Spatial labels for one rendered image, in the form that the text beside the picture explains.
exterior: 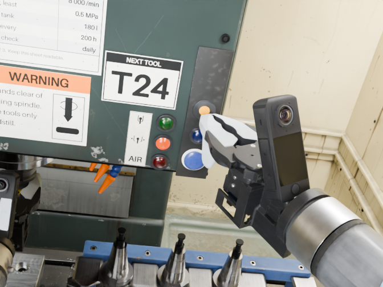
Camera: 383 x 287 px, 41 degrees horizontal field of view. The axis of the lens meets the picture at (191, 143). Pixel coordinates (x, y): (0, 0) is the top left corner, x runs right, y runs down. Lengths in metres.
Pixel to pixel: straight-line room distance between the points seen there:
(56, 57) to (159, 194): 1.00
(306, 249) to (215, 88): 0.25
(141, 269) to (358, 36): 1.16
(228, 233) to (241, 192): 1.56
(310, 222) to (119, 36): 0.32
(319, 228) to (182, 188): 1.55
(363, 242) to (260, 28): 1.31
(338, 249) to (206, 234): 1.63
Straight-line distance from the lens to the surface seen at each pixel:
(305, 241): 0.52
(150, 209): 1.65
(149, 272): 1.03
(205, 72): 0.66
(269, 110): 0.54
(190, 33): 0.64
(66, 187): 1.58
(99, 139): 0.71
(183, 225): 2.10
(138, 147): 0.71
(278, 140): 0.55
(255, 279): 1.07
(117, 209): 1.61
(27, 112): 0.71
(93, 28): 0.64
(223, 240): 2.11
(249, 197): 0.58
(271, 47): 1.78
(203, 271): 1.05
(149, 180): 1.58
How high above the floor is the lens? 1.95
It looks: 31 degrees down
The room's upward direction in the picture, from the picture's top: 11 degrees clockwise
